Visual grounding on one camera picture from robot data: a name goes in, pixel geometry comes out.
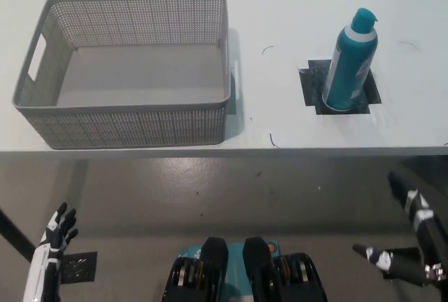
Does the black tape square patch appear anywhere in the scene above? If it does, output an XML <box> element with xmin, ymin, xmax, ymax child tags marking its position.
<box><xmin>297</xmin><ymin>59</ymin><xmax>382</xmax><ymax>116</ymax></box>

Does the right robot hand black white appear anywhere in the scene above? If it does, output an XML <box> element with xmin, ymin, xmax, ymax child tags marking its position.
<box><xmin>351</xmin><ymin>171</ymin><xmax>448</xmax><ymax>287</ymax></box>

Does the teal air purifying spray can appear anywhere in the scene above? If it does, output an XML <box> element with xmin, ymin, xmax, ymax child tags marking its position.
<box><xmin>321</xmin><ymin>6</ymin><xmax>381</xmax><ymax>111</ymax></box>

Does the grey perforated plastic basket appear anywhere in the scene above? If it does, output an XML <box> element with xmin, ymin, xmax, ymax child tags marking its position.
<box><xmin>12</xmin><ymin>0</ymin><xmax>241</xmax><ymax>151</ymax></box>

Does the black table leg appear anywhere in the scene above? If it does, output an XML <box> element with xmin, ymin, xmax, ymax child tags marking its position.
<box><xmin>0</xmin><ymin>207</ymin><xmax>36</xmax><ymax>264</ymax></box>

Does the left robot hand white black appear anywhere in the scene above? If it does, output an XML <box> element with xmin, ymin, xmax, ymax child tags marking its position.
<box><xmin>21</xmin><ymin>202</ymin><xmax>80</xmax><ymax>302</ymax></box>

